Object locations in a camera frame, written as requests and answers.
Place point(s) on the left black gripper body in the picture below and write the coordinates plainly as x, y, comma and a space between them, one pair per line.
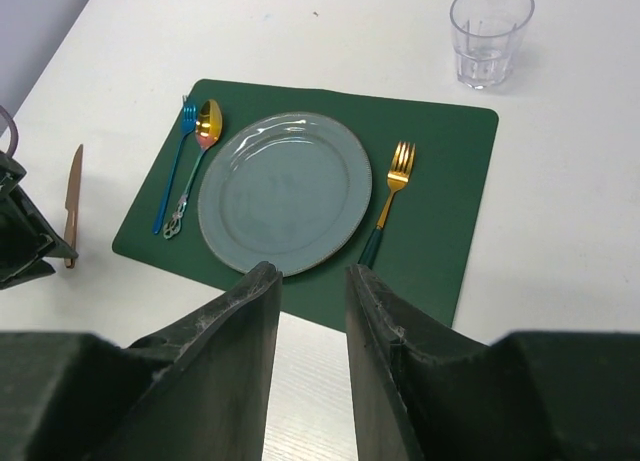
27, 238

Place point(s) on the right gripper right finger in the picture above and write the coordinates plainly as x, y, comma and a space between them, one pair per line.
422, 391

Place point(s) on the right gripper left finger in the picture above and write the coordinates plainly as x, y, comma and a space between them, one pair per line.
197, 389

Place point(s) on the copper knife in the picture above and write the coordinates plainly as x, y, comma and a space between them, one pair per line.
72, 198

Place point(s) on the blue plastic spoon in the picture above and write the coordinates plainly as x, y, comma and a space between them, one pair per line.
187, 126

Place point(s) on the gold iridescent spoon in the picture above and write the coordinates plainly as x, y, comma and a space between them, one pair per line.
208, 129

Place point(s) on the teal round plate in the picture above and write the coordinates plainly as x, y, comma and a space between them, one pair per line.
290, 189

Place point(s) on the dark green placemat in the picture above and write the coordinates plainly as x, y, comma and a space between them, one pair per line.
427, 239

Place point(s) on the gold fork green handle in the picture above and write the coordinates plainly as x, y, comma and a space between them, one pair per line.
398, 177

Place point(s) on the clear plastic cup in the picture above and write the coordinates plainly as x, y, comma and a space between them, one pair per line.
486, 38

